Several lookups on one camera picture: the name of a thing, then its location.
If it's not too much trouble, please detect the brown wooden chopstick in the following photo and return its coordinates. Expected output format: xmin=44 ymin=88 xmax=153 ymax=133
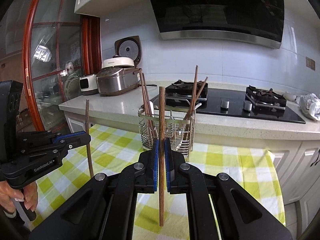
xmin=183 ymin=64 xmax=199 ymax=140
xmin=85 ymin=99 xmax=94 ymax=178
xmin=139 ymin=68 xmax=157 ymax=138
xmin=142 ymin=73 xmax=158 ymax=138
xmin=184 ymin=77 xmax=208 ymax=120
xmin=159 ymin=87 xmax=165 ymax=226

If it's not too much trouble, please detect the white ceramic spoon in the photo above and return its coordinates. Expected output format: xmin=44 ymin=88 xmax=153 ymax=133
xmin=149 ymin=101 xmax=155 ymax=116
xmin=173 ymin=102 xmax=202 ymax=157

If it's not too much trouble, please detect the person's left hand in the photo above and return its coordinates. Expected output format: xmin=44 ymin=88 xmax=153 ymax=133
xmin=0 ymin=181 xmax=38 ymax=214

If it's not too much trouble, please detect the green white checkered tablecloth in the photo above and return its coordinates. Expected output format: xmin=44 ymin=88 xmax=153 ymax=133
xmin=30 ymin=125 xmax=285 ymax=239

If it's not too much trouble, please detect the white small appliance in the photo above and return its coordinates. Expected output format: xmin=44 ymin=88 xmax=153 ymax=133
xmin=79 ymin=74 xmax=99 ymax=95

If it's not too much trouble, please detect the silver rice cooker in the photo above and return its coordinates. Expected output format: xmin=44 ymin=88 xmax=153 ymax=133
xmin=96 ymin=56 xmax=139 ymax=96

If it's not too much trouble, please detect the red framed glass door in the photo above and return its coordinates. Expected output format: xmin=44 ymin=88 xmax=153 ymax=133
xmin=0 ymin=0 xmax=103 ymax=133

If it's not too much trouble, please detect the black gas stove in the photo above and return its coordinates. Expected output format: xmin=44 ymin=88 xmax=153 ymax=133
xmin=165 ymin=80 xmax=305 ymax=124

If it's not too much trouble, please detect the white plastic bag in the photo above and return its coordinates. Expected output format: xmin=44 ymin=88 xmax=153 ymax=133
xmin=296 ymin=93 xmax=320 ymax=121

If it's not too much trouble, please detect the black range hood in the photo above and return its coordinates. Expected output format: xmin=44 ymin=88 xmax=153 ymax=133
xmin=150 ymin=0 xmax=284 ymax=49

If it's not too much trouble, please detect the steel wire utensil rack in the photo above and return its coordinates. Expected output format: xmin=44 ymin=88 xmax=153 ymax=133
xmin=138 ymin=107 xmax=189 ymax=159

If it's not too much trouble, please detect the wall power socket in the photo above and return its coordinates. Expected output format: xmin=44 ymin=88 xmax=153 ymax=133
xmin=306 ymin=57 xmax=316 ymax=71

